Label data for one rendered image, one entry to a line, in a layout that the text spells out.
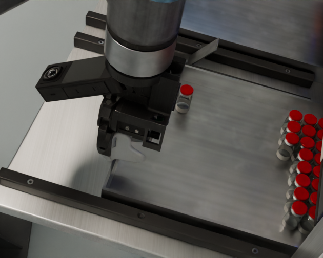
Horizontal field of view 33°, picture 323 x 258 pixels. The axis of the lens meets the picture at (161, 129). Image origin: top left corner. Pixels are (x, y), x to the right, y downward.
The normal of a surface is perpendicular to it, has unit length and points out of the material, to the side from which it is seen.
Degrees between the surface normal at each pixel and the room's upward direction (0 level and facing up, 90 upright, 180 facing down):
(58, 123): 0
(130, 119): 90
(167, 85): 90
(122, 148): 93
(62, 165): 0
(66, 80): 31
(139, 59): 90
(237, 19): 0
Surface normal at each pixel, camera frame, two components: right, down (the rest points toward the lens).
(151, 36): 0.16, 0.81
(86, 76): -0.37, -0.69
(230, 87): -0.26, 0.76
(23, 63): 0.12, -0.59
